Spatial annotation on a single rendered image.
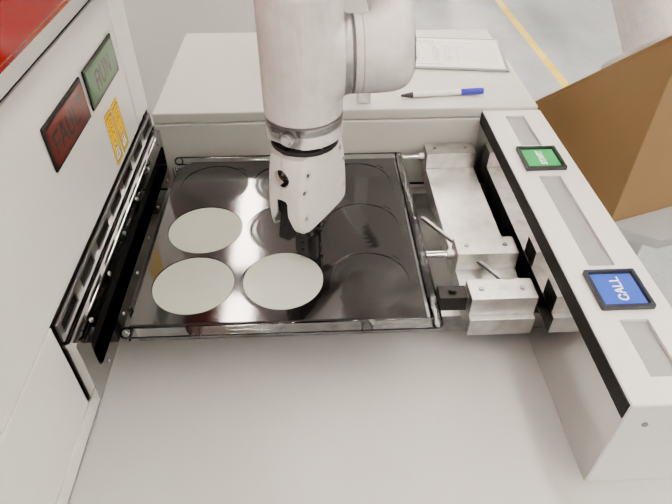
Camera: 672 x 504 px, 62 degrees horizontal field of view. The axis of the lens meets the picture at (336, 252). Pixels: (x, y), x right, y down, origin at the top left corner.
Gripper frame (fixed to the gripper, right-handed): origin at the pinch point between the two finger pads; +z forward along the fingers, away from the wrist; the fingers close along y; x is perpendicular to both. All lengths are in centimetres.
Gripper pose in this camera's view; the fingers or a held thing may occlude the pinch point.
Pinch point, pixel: (309, 241)
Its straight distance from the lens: 72.4
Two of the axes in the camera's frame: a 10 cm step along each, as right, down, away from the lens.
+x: -8.6, -3.4, 3.9
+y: 5.2, -5.7, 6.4
